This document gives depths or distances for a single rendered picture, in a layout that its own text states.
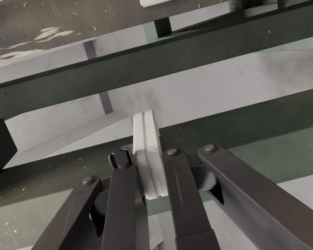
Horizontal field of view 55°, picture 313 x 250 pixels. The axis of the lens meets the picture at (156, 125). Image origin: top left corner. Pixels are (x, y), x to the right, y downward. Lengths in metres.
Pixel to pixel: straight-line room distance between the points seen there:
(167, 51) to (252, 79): 1.76
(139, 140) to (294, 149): 0.22
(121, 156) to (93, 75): 0.25
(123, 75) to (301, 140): 0.22
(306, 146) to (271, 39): 0.14
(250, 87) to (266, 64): 0.21
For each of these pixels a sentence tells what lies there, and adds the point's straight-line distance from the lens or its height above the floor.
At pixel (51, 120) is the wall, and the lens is 3.66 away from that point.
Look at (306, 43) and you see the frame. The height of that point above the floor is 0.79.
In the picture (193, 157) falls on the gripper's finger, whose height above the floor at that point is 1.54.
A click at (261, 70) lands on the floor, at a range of 2.07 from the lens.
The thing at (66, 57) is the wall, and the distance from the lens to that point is 3.65.
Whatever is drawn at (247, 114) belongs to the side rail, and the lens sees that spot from 0.40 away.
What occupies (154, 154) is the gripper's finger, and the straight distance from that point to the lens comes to 0.16.
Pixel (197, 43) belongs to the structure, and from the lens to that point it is 0.39.
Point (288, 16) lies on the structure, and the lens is 0.43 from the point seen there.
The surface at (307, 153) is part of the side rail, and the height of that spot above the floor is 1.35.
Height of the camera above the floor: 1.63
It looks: 31 degrees down
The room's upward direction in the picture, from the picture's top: 118 degrees counter-clockwise
